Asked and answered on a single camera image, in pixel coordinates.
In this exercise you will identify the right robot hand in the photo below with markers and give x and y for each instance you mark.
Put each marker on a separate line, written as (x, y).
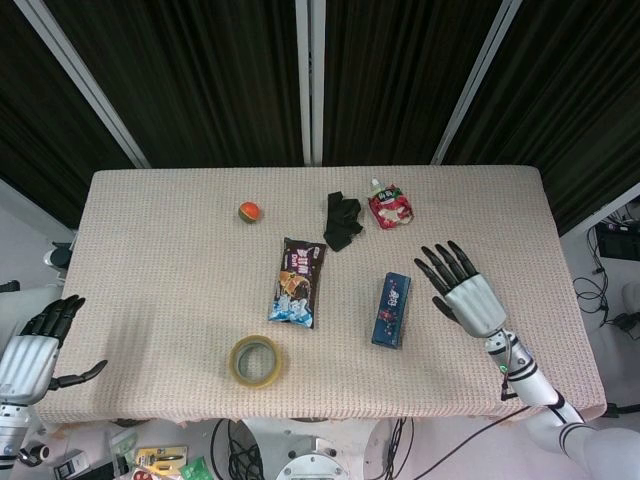
(472, 302)

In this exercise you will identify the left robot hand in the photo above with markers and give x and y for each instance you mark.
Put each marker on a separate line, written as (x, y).
(27, 365)

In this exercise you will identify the blue glasses case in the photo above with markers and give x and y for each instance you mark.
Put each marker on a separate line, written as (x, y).
(392, 310)

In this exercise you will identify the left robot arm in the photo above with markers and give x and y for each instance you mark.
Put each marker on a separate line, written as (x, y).
(12, 435)

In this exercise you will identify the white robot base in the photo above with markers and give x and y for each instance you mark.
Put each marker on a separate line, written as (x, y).
(312, 462)

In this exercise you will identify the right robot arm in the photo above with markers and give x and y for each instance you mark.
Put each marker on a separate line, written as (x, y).
(530, 381)

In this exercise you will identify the black small box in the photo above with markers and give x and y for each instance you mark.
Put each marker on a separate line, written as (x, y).
(72, 465)

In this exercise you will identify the grey round floor device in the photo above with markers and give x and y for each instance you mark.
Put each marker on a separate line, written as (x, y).
(57, 256)

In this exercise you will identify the red drink pouch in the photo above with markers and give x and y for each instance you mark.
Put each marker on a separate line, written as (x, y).
(390, 210)

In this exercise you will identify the black crumpled cloth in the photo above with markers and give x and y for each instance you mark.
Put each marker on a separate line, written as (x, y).
(342, 220)

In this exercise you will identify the black flat floor device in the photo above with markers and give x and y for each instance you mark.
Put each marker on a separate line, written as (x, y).
(620, 244)

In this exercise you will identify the yellow packet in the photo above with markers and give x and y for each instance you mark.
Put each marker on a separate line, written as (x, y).
(162, 457)

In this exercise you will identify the beige woven tablecloth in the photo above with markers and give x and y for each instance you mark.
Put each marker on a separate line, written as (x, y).
(175, 280)

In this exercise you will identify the brown and blue snack bag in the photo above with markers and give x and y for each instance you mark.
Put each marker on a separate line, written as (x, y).
(296, 280)

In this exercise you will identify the green packet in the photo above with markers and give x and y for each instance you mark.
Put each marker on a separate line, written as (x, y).
(196, 470)

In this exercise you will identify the black pleated curtain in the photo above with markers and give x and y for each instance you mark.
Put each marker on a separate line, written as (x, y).
(400, 75)
(30, 125)
(200, 75)
(575, 100)

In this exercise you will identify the yellow tape roll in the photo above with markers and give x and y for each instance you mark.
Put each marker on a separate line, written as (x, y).
(256, 380)

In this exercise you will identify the orange and green ball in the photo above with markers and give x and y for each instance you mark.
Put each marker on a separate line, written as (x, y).
(250, 211)

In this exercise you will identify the white frame post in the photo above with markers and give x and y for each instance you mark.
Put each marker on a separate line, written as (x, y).
(475, 85)
(310, 75)
(85, 80)

